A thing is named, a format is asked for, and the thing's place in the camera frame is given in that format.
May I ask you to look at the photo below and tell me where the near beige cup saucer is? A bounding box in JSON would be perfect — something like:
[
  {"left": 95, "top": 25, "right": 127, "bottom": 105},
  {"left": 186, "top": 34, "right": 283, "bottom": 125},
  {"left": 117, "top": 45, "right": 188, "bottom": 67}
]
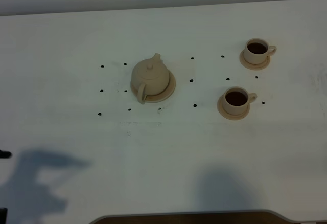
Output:
[{"left": 217, "top": 96, "right": 250, "bottom": 120}]

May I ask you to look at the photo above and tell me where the beige ceramic teapot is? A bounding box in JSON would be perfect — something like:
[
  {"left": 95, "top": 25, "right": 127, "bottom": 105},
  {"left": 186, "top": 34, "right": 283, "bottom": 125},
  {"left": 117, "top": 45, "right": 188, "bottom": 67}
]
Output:
[{"left": 130, "top": 53, "right": 171, "bottom": 104}]

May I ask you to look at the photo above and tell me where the far beige teacup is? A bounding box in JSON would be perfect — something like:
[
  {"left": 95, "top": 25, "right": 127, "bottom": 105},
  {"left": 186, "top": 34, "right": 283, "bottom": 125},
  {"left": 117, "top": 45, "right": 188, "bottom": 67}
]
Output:
[{"left": 243, "top": 38, "right": 277, "bottom": 64}]

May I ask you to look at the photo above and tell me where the near beige teacup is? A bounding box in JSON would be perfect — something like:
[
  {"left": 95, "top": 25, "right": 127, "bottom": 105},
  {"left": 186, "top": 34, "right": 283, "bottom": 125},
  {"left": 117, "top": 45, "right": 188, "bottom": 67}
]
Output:
[{"left": 221, "top": 86, "right": 258, "bottom": 116}]

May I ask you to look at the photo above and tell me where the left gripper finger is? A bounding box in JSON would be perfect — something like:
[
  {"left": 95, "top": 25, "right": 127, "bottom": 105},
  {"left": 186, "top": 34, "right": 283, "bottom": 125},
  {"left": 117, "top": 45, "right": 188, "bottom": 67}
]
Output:
[{"left": 0, "top": 150, "right": 12, "bottom": 159}]

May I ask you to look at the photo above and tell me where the beige teacup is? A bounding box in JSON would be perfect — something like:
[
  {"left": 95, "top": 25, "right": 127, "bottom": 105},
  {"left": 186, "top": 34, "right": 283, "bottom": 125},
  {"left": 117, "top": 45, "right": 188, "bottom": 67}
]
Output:
[
  {"left": 243, "top": 38, "right": 277, "bottom": 64},
  {"left": 221, "top": 86, "right": 258, "bottom": 116}
]

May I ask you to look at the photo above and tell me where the beige cup saucer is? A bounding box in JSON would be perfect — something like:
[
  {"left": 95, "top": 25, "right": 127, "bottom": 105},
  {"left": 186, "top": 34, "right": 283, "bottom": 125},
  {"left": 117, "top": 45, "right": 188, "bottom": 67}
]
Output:
[
  {"left": 239, "top": 51, "right": 270, "bottom": 71},
  {"left": 217, "top": 96, "right": 250, "bottom": 120}
]

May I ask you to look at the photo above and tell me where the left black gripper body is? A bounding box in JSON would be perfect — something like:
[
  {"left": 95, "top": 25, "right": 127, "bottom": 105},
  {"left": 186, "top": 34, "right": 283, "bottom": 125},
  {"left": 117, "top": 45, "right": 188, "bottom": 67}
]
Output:
[{"left": 0, "top": 208, "right": 8, "bottom": 224}]

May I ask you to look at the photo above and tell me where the far beige cup saucer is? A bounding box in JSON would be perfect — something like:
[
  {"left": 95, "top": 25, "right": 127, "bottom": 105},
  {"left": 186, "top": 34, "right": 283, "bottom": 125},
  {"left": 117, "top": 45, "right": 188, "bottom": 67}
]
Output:
[{"left": 239, "top": 51, "right": 270, "bottom": 71}]

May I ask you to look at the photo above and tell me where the beige teapot saucer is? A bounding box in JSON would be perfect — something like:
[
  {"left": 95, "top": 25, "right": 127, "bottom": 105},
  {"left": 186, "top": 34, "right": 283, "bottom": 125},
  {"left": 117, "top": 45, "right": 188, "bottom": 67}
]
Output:
[{"left": 130, "top": 71, "right": 176, "bottom": 104}]

